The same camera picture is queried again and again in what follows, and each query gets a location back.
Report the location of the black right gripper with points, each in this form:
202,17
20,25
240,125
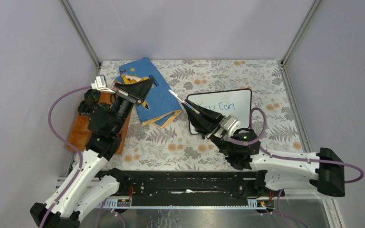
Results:
206,122

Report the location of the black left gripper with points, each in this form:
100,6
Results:
137,91

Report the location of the blue Pikachu cloth bag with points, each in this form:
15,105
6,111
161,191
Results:
160,107

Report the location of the aluminium frame post left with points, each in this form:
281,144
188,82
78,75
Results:
80,32

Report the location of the orange wooden compartment tray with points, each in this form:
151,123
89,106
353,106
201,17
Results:
81,132

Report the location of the white whiteboard black frame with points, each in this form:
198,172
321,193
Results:
234,102

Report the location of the dark patterned cloth roll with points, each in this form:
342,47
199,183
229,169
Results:
104,106
86,107
92,95

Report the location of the aluminium frame post right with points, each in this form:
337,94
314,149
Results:
303,26

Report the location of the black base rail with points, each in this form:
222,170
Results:
233,183

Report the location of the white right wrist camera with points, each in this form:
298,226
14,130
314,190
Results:
228,125

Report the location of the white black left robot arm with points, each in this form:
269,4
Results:
72,201

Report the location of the aluminium frame post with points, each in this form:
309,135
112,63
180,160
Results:
80,32
303,26

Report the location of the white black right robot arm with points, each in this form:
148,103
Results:
277,170

